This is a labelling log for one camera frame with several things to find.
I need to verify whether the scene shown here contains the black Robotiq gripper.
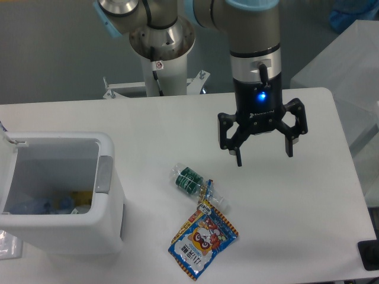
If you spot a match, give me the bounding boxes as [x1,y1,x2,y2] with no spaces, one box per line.
[217,72,309,167]

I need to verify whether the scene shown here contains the clear bottle green label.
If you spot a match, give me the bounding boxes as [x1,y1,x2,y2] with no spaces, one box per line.
[169,163,229,213]

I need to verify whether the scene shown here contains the blue orange snack bag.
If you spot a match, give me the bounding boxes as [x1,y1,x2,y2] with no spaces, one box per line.
[168,179,239,281]

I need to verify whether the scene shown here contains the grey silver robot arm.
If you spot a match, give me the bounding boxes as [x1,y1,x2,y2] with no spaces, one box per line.
[93,1,308,157]

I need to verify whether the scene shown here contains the yellow trash in can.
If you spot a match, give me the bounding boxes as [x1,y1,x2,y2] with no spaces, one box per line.
[70,191,93,206]

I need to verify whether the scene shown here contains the white plastic trash can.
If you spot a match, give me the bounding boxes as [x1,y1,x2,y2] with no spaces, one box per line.
[1,131,126,254]

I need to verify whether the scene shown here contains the clear plastic sheet under can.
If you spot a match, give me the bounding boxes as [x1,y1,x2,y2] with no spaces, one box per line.
[0,230,23,260]

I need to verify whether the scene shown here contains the translucent plastic box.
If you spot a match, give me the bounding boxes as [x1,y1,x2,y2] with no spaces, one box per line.
[290,20,378,208]

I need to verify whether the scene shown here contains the blue object top right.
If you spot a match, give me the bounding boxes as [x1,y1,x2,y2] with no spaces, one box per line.
[329,1,378,34]

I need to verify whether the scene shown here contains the black device at table edge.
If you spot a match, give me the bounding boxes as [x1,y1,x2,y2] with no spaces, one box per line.
[358,240,378,271]

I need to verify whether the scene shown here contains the white pedestal base bracket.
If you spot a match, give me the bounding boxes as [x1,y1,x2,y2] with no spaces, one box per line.
[102,70,211,99]

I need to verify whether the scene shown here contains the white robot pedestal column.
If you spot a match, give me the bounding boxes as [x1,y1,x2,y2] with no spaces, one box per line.
[129,17,195,97]

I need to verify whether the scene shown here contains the black cable on pedestal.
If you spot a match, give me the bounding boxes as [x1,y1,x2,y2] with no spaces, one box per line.
[149,46,165,97]

